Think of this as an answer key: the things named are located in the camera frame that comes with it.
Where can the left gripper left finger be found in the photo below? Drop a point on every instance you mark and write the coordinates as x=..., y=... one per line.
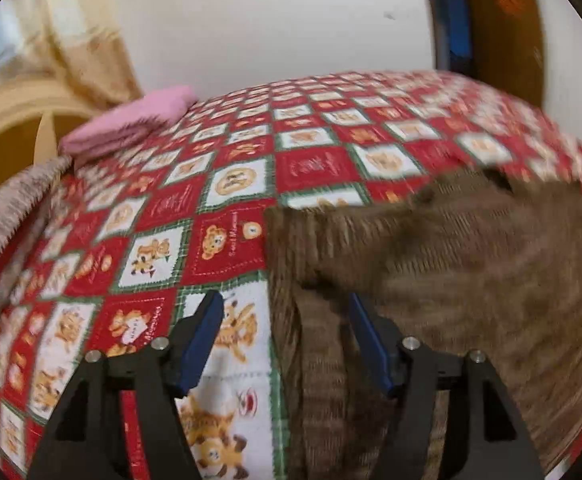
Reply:
x=85, y=438

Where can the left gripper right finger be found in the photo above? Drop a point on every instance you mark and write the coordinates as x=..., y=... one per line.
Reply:
x=486, y=436

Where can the brown knitted sweater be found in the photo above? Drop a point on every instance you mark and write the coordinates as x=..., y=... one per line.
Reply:
x=474, y=259

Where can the red checkered bear bedspread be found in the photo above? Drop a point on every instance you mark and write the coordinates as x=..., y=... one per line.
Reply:
x=133, y=241

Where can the folded pink blanket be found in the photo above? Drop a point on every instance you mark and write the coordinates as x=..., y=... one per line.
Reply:
x=128, y=124

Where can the cream and brown headboard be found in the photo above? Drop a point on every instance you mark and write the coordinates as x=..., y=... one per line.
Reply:
x=35, y=113

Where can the brown wooden door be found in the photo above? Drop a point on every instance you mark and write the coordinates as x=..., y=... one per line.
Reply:
x=509, y=50

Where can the beige patterned curtain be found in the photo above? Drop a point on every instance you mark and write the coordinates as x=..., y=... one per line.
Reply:
x=78, y=42

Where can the dark door frame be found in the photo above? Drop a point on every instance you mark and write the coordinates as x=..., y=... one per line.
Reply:
x=451, y=25

